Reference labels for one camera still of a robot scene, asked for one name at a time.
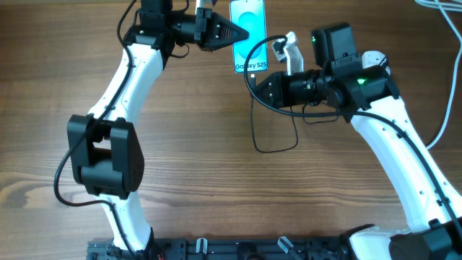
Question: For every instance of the white power strip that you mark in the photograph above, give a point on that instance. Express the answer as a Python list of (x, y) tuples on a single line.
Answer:
[(372, 58)]

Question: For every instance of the cyan screen smartphone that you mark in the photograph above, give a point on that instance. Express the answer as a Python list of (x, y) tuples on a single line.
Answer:
[(251, 16)]

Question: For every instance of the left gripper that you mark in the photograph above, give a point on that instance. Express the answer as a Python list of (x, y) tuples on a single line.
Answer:
[(206, 33)]

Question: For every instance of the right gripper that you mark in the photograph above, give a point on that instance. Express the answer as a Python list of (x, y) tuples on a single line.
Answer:
[(281, 98)]

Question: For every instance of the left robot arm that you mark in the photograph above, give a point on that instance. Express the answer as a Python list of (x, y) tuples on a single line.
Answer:
[(104, 150)]

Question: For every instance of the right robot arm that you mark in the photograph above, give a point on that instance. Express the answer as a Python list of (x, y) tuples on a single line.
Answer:
[(368, 98)]

